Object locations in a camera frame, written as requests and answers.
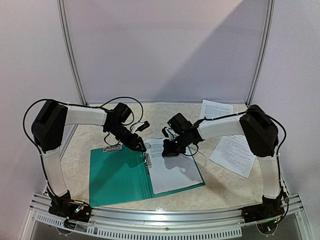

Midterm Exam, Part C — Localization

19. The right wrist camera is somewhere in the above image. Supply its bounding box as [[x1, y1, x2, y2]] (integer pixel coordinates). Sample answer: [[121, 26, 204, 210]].
[[161, 126, 178, 141]]

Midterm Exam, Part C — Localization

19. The folder spine metal clip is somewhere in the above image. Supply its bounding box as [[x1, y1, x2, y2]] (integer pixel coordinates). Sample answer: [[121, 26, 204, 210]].
[[143, 152, 152, 175]]

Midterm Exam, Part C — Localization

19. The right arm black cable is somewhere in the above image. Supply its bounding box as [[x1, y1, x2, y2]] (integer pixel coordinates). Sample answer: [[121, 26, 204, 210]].
[[182, 111, 291, 203]]

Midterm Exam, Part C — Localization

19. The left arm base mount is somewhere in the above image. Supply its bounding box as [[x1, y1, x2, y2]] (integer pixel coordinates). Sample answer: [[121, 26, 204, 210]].
[[48, 192, 92, 223]]

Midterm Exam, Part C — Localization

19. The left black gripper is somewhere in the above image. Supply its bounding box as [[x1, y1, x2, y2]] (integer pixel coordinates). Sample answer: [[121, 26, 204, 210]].
[[106, 123, 147, 153]]

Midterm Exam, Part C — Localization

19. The printed paper sheet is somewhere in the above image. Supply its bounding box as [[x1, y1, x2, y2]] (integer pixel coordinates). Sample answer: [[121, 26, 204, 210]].
[[144, 138, 205, 196], [199, 99, 234, 119], [209, 135, 256, 179]]

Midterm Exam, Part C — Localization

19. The left aluminium frame post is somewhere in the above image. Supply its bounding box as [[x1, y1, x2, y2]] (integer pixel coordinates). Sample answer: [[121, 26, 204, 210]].
[[56, 0, 88, 109]]

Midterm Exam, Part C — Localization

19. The aluminium front rail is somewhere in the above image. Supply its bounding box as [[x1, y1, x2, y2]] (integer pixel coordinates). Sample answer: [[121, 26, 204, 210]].
[[22, 193, 311, 240]]

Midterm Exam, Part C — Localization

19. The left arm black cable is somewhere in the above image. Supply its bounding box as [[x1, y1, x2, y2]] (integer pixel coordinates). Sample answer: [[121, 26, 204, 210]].
[[21, 96, 145, 186]]

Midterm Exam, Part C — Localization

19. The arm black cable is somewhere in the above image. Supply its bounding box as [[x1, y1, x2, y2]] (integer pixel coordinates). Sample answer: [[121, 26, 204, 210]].
[[182, 111, 291, 203], [21, 96, 145, 186]]

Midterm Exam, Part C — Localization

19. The green file folder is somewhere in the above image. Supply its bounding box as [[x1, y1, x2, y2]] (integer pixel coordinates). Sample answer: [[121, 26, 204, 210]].
[[89, 146, 197, 207]]

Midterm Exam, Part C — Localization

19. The folder cover metal clip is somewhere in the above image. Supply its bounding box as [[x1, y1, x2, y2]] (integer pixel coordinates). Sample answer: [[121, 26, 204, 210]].
[[103, 144, 123, 153]]

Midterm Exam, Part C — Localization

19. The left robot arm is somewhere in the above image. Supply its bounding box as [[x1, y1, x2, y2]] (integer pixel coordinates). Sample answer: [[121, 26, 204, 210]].
[[31, 99, 147, 217]]

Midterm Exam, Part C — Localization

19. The right aluminium frame post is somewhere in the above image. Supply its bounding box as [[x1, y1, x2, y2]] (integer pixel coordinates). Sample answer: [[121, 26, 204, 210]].
[[245, 0, 275, 107]]

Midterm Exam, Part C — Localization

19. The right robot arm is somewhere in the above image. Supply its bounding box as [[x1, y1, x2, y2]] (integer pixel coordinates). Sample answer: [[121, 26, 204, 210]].
[[162, 104, 283, 218]]

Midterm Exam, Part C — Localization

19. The aluminium frame post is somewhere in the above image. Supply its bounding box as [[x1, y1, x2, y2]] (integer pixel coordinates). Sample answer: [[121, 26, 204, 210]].
[[245, 0, 275, 107], [56, 0, 88, 109]]

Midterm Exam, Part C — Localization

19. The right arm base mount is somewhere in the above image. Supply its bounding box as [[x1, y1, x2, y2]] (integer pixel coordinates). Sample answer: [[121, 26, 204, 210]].
[[241, 199, 290, 224]]

